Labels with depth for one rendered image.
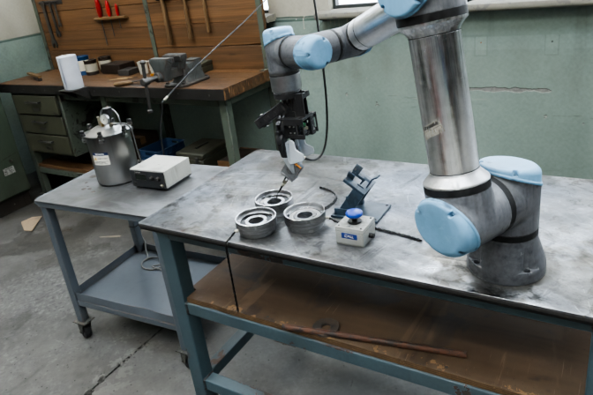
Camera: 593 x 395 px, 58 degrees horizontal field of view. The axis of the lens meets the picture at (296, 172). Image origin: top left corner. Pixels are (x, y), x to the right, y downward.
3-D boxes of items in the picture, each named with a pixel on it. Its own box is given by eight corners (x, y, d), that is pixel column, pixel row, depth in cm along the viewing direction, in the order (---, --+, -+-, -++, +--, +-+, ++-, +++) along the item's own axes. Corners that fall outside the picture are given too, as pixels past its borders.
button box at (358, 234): (336, 243, 125) (334, 225, 123) (349, 229, 130) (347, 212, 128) (368, 249, 120) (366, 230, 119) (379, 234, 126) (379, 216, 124)
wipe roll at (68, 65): (60, 90, 317) (50, 56, 309) (76, 85, 326) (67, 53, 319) (71, 91, 311) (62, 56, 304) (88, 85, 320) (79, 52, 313)
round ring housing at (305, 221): (282, 235, 131) (280, 221, 129) (288, 216, 141) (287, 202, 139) (325, 234, 129) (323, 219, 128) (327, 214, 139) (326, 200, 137)
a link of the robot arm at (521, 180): (552, 220, 103) (558, 156, 98) (511, 247, 96) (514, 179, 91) (499, 203, 113) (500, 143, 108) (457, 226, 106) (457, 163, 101)
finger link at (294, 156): (303, 177, 133) (299, 141, 130) (283, 175, 136) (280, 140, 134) (309, 174, 135) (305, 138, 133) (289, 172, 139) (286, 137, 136)
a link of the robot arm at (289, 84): (263, 78, 128) (281, 70, 135) (266, 96, 130) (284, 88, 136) (288, 77, 124) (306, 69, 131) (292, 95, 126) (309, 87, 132)
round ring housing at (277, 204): (248, 214, 144) (246, 201, 143) (273, 199, 151) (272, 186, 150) (277, 223, 138) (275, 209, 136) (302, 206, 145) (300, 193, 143)
